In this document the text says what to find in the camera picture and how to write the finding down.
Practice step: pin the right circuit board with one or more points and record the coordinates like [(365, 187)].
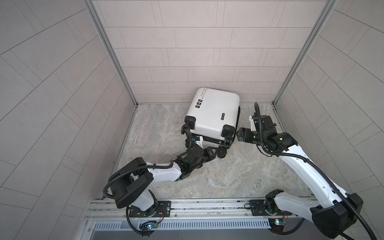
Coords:
[(277, 225)]

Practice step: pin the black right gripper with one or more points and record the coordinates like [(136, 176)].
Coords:
[(245, 137)]

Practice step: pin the aluminium mounting rail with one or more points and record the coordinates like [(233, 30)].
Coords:
[(229, 208)]

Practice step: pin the metal corner post right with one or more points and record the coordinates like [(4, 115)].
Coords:
[(324, 15)]

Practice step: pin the left circuit board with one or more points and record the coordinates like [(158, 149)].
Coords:
[(149, 226)]

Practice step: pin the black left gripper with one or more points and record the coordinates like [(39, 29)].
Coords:
[(208, 153)]

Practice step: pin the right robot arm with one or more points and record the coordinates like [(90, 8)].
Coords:
[(333, 210)]

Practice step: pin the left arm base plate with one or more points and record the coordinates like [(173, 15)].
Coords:
[(161, 209)]

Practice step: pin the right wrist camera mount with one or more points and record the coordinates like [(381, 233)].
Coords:
[(267, 123)]

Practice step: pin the metal corner post left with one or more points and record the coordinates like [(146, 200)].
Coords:
[(89, 5)]

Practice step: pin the white black suitcase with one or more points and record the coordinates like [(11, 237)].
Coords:
[(212, 120)]

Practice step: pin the metal corner post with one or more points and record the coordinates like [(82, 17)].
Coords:
[(324, 15), (89, 5)]

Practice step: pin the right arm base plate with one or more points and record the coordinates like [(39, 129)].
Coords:
[(262, 207)]

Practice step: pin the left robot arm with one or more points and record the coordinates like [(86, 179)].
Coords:
[(129, 185)]

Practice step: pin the circuit board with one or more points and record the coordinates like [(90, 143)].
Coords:
[(149, 226), (277, 225)]

